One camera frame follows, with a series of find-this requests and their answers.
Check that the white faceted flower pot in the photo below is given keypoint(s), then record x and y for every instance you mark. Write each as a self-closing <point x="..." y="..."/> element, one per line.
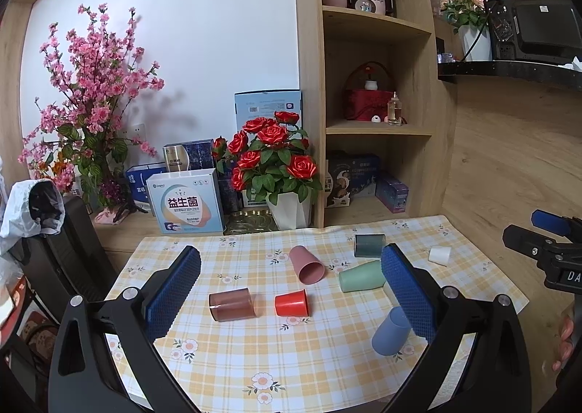
<point x="288" y="213"/>

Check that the white plastic bag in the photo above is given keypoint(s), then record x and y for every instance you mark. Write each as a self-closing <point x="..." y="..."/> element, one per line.
<point x="25" y="208"/>

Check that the small snow globe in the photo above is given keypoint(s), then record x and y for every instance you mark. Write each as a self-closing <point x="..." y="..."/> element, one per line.
<point x="364" y="6"/>

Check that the white tissue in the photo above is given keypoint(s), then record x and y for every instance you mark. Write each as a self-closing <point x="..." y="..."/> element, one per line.
<point x="574" y="62"/>

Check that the red basket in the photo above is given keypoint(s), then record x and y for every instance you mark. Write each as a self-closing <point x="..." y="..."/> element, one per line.
<point x="366" y="99"/>

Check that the red rose bouquet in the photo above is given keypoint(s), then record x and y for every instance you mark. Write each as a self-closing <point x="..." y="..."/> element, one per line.
<point x="268" y="158"/>

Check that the red cup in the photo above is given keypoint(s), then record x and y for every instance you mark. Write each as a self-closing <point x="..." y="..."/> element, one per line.
<point x="293" y="303"/>

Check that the blue cup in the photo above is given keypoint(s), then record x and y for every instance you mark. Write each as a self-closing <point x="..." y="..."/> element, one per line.
<point x="391" y="333"/>

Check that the tall blue and white box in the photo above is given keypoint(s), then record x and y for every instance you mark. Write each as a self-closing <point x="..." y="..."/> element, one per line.
<point x="268" y="106"/>

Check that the glass perfume bottle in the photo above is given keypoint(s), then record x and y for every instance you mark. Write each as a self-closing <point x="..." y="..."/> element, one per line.
<point x="394" y="110"/>

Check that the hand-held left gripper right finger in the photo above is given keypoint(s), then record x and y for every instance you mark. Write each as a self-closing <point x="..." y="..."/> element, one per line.
<point x="409" y="294"/>

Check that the dark green cup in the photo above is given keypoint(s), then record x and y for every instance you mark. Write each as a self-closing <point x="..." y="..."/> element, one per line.
<point x="369" y="244"/>

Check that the white plant pot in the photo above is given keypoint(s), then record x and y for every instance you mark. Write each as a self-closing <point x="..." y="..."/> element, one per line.
<point x="475" y="42"/>

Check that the gold tray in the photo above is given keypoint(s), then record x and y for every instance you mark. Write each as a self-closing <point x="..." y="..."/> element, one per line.
<point x="250" y="222"/>

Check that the black monitor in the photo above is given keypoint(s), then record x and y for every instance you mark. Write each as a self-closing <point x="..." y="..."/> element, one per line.
<point x="532" y="26"/>

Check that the light green cup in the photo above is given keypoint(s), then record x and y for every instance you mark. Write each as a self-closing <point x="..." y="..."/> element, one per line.
<point x="361" y="277"/>

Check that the small black tripod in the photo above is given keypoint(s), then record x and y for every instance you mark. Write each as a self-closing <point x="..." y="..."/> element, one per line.
<point x="127" y="208"/>

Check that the wooden shelf unit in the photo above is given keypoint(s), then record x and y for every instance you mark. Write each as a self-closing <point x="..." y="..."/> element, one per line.
<point x="377" y="76"/>

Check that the pink cup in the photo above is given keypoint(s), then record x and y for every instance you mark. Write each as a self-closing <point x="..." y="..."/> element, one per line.
<point x="307" y="264"/>

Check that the black shelf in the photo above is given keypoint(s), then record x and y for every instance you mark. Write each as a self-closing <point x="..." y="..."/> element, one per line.
<point x="509" y="69"/>

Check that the blue and white carton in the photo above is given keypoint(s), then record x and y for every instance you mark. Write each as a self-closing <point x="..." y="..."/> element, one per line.
<point x="141" y="188"/>

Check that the yellow plaid tablecloth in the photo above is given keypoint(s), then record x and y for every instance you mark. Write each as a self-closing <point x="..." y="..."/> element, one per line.
<point x="273" y="349"/>

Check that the dark blue patterned box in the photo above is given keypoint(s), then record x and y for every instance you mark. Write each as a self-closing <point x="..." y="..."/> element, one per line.
<point x="195" y="156"/>

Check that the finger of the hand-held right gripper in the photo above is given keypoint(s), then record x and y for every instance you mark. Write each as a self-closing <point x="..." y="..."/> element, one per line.
<point x="523" y="240"/>
<point x="550" y="219"/>

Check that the small white vase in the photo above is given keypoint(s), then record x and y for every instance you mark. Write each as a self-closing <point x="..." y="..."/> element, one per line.
<point x="371" y="85"/>

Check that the black chair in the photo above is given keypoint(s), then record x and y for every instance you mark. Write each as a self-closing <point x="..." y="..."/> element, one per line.
<point x="59" y="254"/>

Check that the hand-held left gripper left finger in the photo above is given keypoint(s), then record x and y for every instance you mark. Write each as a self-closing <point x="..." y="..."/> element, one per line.
<point x="175" y="290"/>

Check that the purple box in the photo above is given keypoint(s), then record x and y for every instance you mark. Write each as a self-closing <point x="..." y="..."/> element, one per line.
<point x="392" y="194"/>

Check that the pink blossom artificial flowers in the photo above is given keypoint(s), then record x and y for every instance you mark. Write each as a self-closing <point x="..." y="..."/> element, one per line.
<point x="91" y="90"/>

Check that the brown transparent cup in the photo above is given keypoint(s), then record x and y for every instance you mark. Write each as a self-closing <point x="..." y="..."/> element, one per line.
<point x="232" y="304"/>

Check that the pale cream cup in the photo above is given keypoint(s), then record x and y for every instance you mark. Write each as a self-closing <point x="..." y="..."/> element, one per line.
<point x="389" y="292"/>

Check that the dark blue illustrated box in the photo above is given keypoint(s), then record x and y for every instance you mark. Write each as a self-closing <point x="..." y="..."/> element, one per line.
<point x="352" y="176"/>

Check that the peach rose plant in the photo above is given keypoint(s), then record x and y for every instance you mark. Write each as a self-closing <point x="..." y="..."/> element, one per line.
<point x="466" y="1"/>

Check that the white wall socket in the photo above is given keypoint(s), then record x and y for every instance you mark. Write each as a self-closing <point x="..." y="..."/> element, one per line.
<point x="135" y="131"/>

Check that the white cup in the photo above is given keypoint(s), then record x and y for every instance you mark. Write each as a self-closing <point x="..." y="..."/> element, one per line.
<point x="440" y="254"/>

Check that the person's right hand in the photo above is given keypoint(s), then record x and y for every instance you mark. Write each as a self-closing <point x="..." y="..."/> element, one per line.
<point x="565" y="342"/>

